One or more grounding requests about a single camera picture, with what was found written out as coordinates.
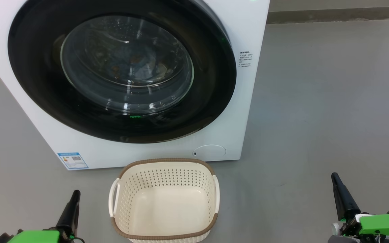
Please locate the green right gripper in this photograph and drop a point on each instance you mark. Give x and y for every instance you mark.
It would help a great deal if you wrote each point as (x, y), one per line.
(380, 224)

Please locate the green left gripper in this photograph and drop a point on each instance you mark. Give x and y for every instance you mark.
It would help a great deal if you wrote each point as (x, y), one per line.
(32, 237)

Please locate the black round glass washer door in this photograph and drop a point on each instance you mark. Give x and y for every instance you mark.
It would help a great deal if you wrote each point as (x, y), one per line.
(35, 74)

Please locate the white front-load washing machine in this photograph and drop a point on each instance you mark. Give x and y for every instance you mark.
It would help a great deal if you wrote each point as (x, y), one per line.
(241, 111)

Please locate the blue energy label sticker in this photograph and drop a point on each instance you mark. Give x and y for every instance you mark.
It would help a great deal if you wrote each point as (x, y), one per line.
(73, 161)

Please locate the cream perforated laundry basket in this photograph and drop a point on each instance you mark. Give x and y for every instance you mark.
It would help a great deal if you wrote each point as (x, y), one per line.
(164, 175)

